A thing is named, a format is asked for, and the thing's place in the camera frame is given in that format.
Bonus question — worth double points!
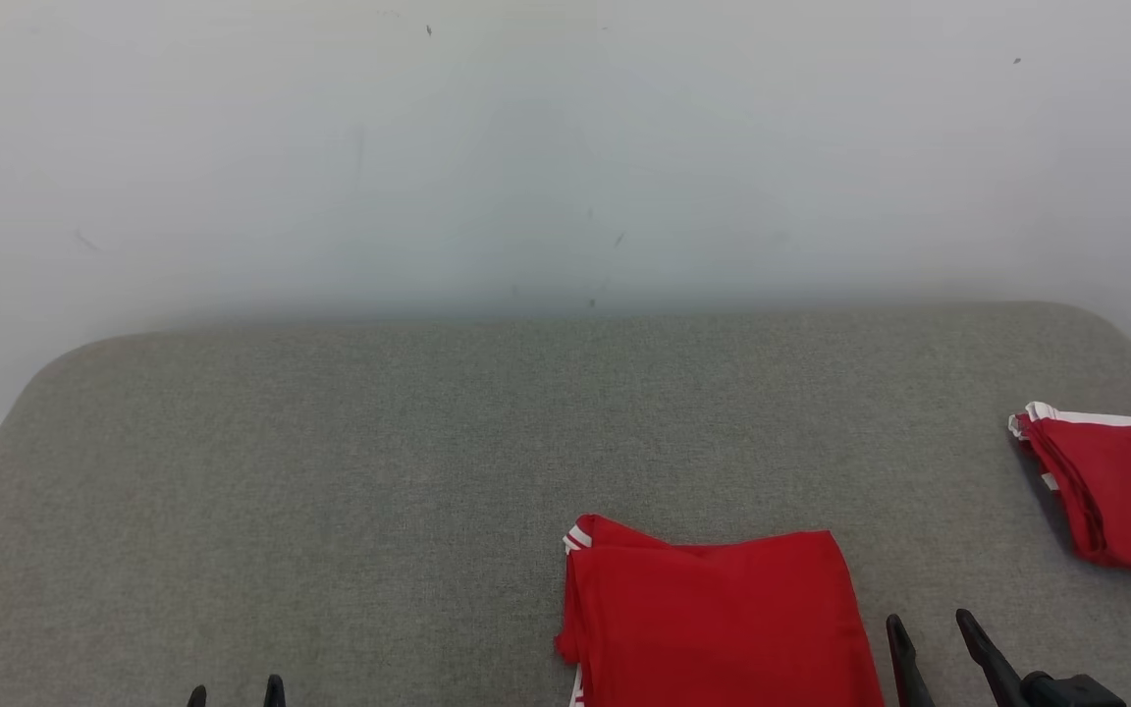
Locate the red garment white striped sleeves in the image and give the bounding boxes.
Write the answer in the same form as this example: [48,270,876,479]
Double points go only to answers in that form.
[553,513,887,707]

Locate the grey fabric sofa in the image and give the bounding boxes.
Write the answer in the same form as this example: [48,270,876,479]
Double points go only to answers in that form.
[0,300,1131,707]

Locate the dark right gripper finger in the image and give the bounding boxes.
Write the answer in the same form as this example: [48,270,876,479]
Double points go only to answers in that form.
[954,608,1032,707]
[885,614,937,707]

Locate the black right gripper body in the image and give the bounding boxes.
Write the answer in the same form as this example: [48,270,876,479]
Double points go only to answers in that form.
[1021,671,1130,707]

